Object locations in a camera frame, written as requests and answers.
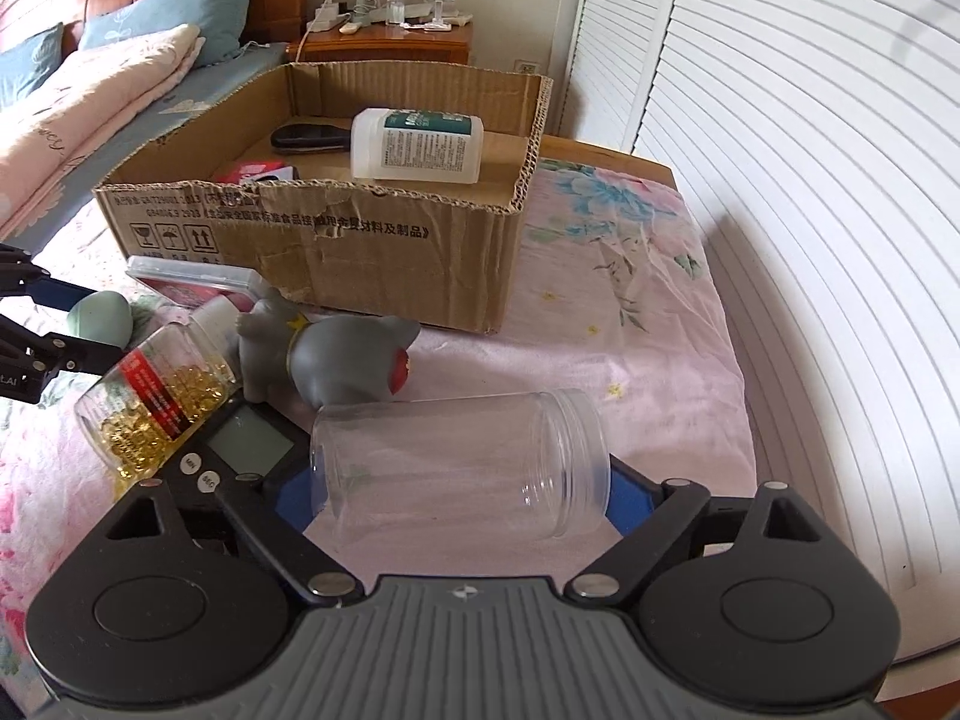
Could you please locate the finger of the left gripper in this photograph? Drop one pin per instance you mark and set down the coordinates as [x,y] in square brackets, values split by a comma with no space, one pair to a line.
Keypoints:
[20,276]
[24,353]

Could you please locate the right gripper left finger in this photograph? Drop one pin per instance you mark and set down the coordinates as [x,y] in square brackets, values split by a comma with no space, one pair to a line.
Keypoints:
[230,514]

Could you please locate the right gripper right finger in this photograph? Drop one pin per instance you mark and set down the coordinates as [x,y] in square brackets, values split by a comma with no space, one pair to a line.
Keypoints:
[655,522]

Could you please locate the mint green egg case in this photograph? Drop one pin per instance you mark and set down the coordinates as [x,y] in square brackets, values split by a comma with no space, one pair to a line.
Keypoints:
[104,317]

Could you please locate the fish oil capsule bottle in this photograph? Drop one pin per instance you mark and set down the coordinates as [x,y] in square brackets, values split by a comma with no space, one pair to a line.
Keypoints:
[162,391]

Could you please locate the clear plastic jar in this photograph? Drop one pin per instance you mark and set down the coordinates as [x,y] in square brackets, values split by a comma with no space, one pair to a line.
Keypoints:
[520,467]

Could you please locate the clear plastic case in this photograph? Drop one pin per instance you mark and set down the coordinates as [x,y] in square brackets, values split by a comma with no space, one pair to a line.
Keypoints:
[192,284]

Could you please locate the black digital timer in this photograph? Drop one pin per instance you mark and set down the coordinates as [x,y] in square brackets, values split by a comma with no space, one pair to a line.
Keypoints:
[253,439]

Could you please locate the grey rubber animal toy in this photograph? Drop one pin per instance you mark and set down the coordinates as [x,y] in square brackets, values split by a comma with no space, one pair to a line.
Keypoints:
[331,361]

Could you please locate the white bottle green label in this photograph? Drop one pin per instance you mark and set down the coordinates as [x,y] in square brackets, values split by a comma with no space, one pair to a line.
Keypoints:
[416,145]

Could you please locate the floral pink table cloth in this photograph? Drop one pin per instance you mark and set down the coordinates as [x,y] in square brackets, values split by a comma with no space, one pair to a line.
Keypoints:
[612,295]

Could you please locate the pink floral quilt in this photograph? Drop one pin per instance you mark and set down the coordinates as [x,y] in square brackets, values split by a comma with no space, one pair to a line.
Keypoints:
[92,96]

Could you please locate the blue pillow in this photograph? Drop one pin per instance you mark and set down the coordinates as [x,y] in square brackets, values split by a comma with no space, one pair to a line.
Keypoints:
[28,65]
[221,23]

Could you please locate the blue bed sheet mattress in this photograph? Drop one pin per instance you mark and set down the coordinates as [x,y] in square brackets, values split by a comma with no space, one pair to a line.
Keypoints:
[195,93]

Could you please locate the brown cardboard box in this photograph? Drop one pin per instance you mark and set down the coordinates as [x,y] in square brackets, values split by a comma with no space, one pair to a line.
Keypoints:
[442,254]

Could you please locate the white power strip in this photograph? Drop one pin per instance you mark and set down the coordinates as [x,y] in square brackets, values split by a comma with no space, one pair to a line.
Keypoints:
[328,16]

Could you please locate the wooden nightstand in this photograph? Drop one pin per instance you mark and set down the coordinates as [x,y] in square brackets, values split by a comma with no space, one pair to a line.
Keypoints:
[381,42]

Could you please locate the white louvered closet doors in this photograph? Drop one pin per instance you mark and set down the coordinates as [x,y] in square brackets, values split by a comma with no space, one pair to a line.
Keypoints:
[816,144]

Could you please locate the clear spray bottle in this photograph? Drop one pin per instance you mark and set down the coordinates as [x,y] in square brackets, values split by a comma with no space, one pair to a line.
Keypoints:
[395,12]

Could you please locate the wall power outlet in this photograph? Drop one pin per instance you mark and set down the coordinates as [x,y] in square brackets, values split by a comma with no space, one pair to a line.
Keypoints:
[526,66]

